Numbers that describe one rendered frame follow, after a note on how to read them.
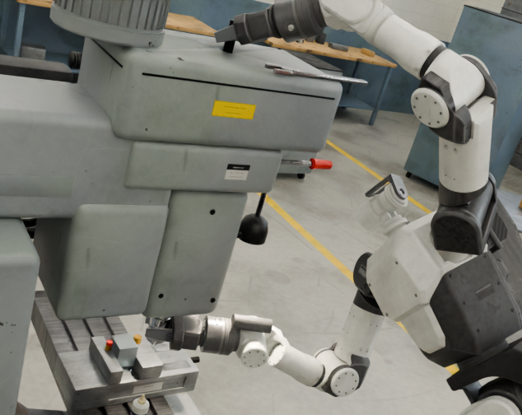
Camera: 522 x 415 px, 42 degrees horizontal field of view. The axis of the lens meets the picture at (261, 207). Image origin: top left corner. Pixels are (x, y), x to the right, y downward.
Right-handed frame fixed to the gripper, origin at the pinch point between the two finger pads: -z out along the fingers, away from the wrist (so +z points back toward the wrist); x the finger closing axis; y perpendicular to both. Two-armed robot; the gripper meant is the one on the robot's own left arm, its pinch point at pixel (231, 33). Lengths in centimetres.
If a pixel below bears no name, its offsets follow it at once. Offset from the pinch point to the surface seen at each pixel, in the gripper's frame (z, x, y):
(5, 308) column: -31, -47, -35
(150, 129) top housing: -10.2, -22.7, -13.4
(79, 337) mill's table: -77, 20, -70
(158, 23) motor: -4.9, -19.4, 3.9
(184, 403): -52, 24, -95
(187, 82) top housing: -2.7, -18.8, -7.1
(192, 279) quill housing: -20, -7, -47
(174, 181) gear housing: -12.0, -16.3, -24.4
